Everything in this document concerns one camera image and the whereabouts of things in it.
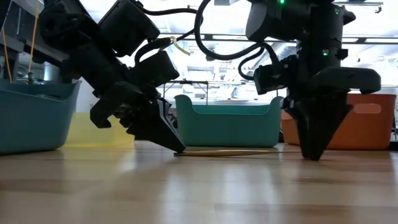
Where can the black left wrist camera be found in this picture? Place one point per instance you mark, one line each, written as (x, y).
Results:
(155, 70)

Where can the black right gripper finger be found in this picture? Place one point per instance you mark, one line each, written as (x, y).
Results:
(320, 124)
(289, 107)

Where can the grey desk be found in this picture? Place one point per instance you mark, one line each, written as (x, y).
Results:
(18, 40)

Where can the wooden chopstick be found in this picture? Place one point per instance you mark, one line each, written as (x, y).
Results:
(224, 152)

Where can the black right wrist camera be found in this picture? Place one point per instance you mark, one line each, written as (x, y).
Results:
(273, 76)

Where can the blue plastic bin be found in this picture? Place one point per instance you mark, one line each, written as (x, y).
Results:
(31, 124)

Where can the black tripod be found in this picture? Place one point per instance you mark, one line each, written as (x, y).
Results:
(395, 130)

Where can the orange plastic bin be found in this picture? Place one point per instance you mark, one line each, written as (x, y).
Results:
(370, 130)

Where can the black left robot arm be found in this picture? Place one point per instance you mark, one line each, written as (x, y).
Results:
(93, 46)

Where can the green plastic bin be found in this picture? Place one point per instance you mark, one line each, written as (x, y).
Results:
(230, 130)

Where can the yellow label tag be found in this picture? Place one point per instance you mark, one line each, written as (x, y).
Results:
(180, 46)

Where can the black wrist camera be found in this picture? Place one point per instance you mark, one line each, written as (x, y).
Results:
(155, 70)
(273, 76)

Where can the yellow plastic bin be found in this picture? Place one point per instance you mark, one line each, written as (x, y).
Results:
(84, 133)

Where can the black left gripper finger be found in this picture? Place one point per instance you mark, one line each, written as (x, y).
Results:
(171, 130)
(146, 124)

